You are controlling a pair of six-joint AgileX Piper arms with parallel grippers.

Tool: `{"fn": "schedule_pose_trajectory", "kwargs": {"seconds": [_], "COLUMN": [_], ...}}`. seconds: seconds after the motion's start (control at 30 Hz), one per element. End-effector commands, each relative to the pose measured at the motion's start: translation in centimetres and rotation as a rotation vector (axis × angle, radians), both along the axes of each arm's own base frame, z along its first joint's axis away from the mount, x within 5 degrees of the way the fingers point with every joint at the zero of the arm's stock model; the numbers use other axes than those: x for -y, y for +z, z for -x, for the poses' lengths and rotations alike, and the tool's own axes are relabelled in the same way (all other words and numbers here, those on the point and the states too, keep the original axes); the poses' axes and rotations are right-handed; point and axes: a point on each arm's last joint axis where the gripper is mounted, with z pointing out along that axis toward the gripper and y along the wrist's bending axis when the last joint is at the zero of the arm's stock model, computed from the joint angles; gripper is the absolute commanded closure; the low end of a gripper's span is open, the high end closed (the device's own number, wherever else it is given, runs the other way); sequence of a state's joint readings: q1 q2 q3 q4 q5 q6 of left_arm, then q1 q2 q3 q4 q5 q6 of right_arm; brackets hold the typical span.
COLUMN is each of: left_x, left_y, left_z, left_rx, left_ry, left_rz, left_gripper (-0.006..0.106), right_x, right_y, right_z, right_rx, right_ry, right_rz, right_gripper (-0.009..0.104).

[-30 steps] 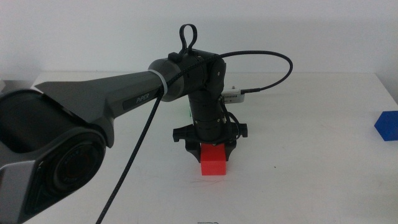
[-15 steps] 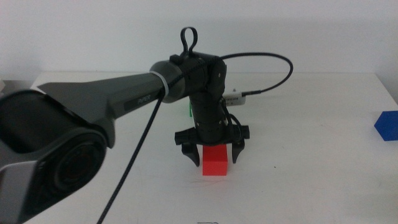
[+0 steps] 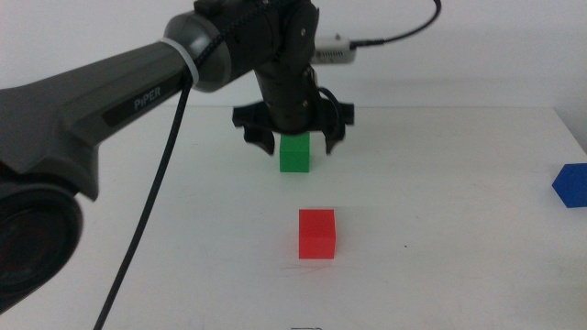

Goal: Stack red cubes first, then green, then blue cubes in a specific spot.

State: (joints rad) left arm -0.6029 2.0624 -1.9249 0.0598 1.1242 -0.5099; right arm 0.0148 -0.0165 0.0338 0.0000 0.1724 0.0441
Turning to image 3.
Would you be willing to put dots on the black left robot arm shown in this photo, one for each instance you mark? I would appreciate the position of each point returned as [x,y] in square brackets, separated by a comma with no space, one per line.
[69,105]

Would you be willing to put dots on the red cube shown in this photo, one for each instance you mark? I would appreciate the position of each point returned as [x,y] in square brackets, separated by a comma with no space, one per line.
[316,236]

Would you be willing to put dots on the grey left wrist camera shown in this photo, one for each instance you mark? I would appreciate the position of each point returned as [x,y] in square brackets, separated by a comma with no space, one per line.
[332,52]

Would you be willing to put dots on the green cube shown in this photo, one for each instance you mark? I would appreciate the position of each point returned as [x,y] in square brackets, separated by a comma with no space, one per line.
[294,153]

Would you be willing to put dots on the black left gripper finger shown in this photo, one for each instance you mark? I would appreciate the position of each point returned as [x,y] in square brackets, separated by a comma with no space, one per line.
[334,135]
[261,137]

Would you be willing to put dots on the blue cube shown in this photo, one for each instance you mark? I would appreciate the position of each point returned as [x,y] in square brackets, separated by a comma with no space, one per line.
[573,185]

